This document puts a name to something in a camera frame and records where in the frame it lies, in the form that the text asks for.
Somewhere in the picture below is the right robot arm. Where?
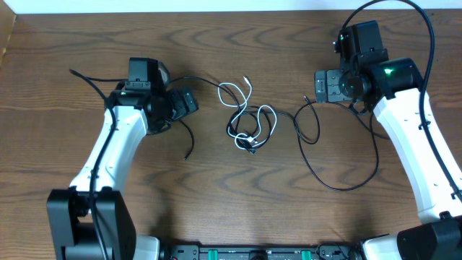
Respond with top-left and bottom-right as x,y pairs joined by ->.
315,58 -> 461,259

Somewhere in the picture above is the black usb cable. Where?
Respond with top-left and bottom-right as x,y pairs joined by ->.
169,75 -> 390,192

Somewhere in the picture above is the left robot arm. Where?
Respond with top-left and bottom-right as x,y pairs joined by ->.
46,87 -> 199,259

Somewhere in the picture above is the white usb cable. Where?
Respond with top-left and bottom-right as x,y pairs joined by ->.
217,76 -> 278,151

